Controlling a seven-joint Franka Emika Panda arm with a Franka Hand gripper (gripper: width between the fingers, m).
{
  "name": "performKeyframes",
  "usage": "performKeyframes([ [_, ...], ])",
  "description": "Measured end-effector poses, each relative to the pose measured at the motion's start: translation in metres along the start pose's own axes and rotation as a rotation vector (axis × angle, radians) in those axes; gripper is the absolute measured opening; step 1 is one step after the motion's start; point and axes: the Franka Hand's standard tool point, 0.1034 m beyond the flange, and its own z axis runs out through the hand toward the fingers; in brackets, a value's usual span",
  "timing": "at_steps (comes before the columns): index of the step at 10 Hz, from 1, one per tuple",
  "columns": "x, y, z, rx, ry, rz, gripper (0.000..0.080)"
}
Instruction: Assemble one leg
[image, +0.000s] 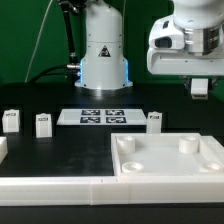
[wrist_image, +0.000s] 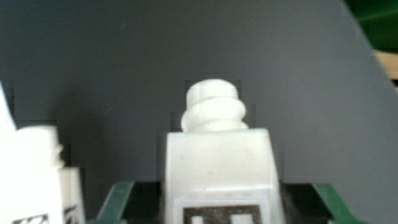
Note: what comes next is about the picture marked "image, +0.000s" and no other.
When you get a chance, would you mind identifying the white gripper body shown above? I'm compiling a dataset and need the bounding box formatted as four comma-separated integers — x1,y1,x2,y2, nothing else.
147,47,224,76

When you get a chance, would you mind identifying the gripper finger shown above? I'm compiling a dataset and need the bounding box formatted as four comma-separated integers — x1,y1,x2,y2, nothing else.
181,76,191,90
208,76,220,90

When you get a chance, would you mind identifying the white square tabletop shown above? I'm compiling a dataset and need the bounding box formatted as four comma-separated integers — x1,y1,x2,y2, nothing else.
111,133,224,176

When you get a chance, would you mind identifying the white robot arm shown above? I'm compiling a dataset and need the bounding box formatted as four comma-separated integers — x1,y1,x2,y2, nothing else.
57,0,224,95

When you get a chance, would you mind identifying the white marker plate with tags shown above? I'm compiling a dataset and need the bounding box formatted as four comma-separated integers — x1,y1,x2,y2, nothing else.
57,109,146,126

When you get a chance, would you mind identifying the white U-shaped obstacle fence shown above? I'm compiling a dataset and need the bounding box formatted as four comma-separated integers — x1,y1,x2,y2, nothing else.
0,134,224,207

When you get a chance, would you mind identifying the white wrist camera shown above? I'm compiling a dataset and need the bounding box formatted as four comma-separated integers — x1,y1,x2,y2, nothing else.
149,15,184,50

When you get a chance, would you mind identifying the black cable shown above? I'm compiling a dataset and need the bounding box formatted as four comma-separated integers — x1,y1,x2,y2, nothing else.
28,64,82,84

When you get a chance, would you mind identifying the grey thin cable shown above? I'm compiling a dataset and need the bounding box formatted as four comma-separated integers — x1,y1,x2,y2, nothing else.
24,0,54,83

